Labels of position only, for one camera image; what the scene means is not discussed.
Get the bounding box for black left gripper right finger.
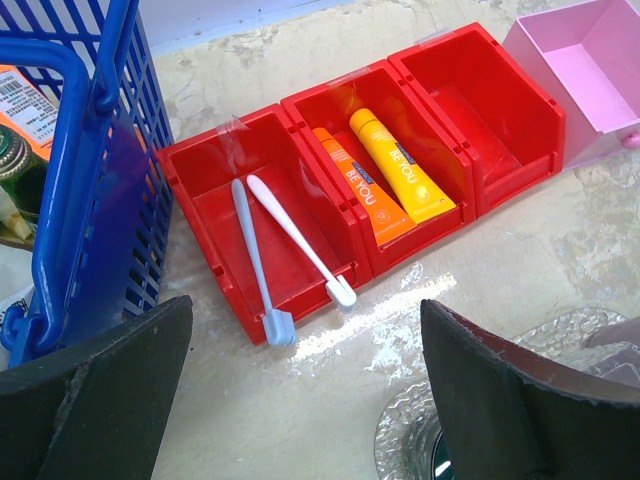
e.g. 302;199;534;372
420;300;639;479

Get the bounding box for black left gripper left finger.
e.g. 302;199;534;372
1;295;193;479

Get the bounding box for orange toothpaste tube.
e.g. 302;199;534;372
313;127;416;246

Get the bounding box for yellow toothpaste tube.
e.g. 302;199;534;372
349;108;456;224

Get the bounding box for dark green mug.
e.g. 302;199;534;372
430;431;454;480

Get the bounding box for grey-purple mug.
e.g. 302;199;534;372
585;317;639;388

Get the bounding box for clear textured oval tray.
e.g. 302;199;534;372
374;307;630;479

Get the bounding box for white toothbrush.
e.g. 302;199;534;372
247;174;357;313

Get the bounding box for white crumpled pouch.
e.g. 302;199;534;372
0;245;34;322

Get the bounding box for blue plastic basket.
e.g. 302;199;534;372
1;1;173;367

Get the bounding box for green glass bottle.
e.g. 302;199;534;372
1;125;48;233

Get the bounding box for red middle bin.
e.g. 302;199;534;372
281;60;477;277

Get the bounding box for red bin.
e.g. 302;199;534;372
388;23;566;216
281;60;477;277
155;103;374;345

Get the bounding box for red right bin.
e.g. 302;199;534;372
388;23;566;216

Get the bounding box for red left bin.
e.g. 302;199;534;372
155;103;374;345

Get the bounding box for pink drawer box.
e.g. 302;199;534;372
503;1;639;170

